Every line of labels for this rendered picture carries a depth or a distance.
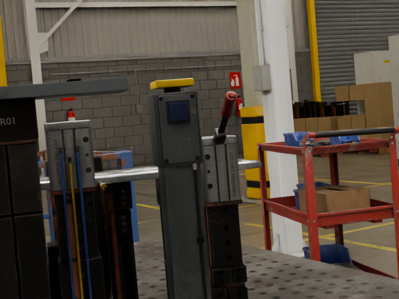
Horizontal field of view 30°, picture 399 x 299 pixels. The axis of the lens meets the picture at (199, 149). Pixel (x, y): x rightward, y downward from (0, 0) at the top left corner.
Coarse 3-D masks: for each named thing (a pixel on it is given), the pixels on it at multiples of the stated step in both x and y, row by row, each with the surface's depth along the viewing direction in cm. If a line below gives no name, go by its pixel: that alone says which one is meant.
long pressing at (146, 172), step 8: (240, 160) 153; (248, 160) 146; (256, 160) 146; (128, 168) 156; (136, 168) 154; (144, 168) 152; (152, 168) 152; (240, 168) 144; (248, 168) 145; (96, 176) 139; (104, 176) 139; (112, 176) 139; (120, 176) 139; (128, 176) 140; (136, 176) 140; (144, 176) 140; (152, 176) 141; (40, 184) 136; (48, 184) 136; (96, 184) 138
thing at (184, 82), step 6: (186, 78) 114; (192, 78) 114; (150, 84) 118; (156, 84) 113; (162, 84) 113; (168, 84) 113; (174, 84) 113; (180, 84) 114; (186, 84) 114; (192, 84) 114; (168, 90) 115; (174, 90) 115
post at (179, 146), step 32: (160, 96) 113; (192, 96) 114; (160, 128) 113; (192, 128) 114; (160, 160) 113; (192, 160) 114; (160, 192) 119; (192, 192) 115; (192, 224) 115; (192, 256) 115; (192, 288) 115
